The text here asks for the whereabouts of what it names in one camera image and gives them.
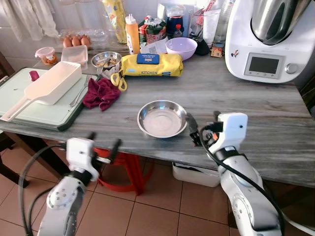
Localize purple plastic bowl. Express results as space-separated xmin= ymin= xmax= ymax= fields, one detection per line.
xmin=165 ymin=37 xmax=198 ymax=61

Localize grey wooden table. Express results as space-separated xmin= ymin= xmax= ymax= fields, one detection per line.
xmin=0 ymin=49 xmax=315 ymax=188

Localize red plastic stool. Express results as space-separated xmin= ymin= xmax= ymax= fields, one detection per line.
xmin=94 ymin=147 xmax=154 ymax=196

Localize wide steel bowl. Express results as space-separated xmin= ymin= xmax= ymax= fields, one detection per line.
xmin=137 ymin=100 xmax=188 ymax=138

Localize maroon cloth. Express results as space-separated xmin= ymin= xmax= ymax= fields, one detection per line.
xmin=82 ymin=78 xmax=122 ymax=112

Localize steel fork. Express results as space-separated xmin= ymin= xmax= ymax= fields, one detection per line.
xmin=69 ymin=74 xmax=92 ymax=107

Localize white storage box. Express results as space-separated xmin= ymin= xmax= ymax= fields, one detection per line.
xmin=172 ymin=162 xmax=221 ymax=188

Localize pale green cutting board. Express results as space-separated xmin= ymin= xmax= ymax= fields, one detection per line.
xmin=0 ymin=67 xmax=92 ymax=132

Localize small brown box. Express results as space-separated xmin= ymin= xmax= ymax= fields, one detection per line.
xmin=211 ymin=43 xmax=224 ymax=58

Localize black round object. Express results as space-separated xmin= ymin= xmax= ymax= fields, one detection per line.
xmin=194 ymin=38 xmax=211 ymax=56

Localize yellow kitchen towel pack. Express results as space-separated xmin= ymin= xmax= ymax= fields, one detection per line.
xmin=121 ymin=53 xmax=184 ymax=78

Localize small steel bowl with food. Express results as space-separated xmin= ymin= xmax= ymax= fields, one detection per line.
xmin=91 ymin=51 xmax=122 ymax=69

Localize white kitchen cooking machine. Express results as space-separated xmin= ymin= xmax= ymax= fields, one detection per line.
xmin=225 ymin=0 xmax=315 ymax=83

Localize clear plastic box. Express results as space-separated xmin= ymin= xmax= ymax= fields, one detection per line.
xmin=61 ymin=45 xmax=89 ymax=67

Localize dark wooden chair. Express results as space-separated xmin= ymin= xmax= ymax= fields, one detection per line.
xmin=0 ymin=130 xmax=30 ymax=187

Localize white printed paper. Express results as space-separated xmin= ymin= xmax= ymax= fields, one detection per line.
xmin=140 ymin=39 xmax=170 ymax=55

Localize clear plastic jug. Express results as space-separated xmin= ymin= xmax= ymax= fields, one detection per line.
xmin=189 ymin=7 xmax=221 ymax=47

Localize pink lidded plastic tub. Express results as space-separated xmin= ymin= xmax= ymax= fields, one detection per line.
xmin=35 ymin=47 xmax=58 ymax=66

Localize clear egg carton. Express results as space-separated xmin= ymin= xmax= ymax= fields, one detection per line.
xmin=58 ymin=29 xmax=111 ymax=50

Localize dark sauce jar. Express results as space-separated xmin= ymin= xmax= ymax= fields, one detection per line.
xmin=166 ymin=7 xmax=185 ymax=40

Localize green red snack bag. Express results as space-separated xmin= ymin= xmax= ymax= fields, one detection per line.
xmin=138 ymin=16 xmax=168 ymax=47

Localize orange sauce squeeze bottle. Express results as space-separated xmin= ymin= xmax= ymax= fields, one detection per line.
xmin=125 ymin=14 xmax=141 ymax=55

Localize yellow food bag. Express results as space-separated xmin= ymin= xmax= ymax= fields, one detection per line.
xmin=102 ymin=0 xmax=127 ymax=44

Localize white curtain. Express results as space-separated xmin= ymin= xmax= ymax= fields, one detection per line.
xmin=0 ymin=0 xmax=60 ymax=42

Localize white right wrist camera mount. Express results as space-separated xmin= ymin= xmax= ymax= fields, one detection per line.
xmin=207 ymin=113 xmax=248 ymax=153

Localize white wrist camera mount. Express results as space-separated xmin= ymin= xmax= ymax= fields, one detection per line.
xmin=207 ymin=113 xmax=248 ymax=153
xmin=66 ymin=138 xmax=99 ymax=173

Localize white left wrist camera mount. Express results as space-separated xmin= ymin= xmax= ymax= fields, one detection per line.
xmin=66 ymin=138 xmax=99 ymax=173

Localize yellow handled scissors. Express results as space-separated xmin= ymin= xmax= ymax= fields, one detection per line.
xmin=110 ymin=72 xmax=127 ymax=92

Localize cream plastic container with handle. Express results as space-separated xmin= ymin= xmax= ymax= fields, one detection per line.
xmin=0 ymin=61 xmax=82 ymax=122

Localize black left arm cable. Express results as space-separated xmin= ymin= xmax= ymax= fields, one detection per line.
xmin=18 ymin=144 xmax=69 ymax=233

